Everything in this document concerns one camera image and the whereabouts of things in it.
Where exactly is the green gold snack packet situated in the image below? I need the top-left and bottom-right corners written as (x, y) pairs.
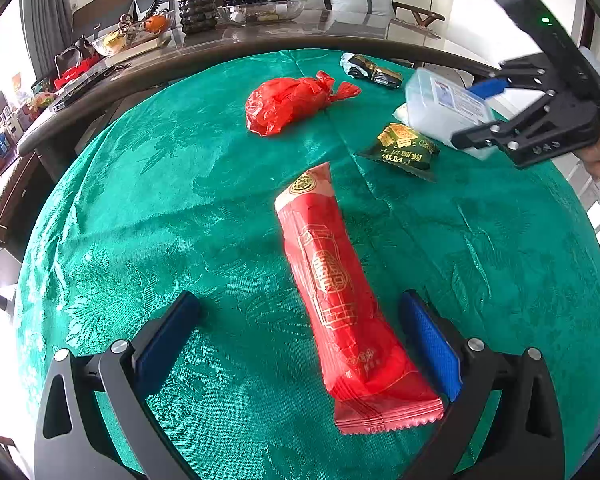
top-left (358, 122), bottom-right (440, 181)

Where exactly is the long red snack package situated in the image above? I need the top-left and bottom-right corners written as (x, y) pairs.
top-left (274, 164), bottom-right (444, 434)

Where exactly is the red plastic bag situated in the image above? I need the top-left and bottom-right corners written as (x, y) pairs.
top-left (245, 70), bottom-right (361, 136)

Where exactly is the green tablecloth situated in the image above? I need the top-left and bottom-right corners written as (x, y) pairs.
top-left (16, 49), bottom-right (600, 479)

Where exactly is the glass bowl of grapes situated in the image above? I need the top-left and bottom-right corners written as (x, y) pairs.
top-left (218, 0), bottom-right (306, 26)

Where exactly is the orange fruit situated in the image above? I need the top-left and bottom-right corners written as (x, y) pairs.
top-left (143, 13), bottom-right (171, 35)

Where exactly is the dark wooden long table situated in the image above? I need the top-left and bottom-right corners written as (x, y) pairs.
top-left (17, 10), bottom-right (498, 181)

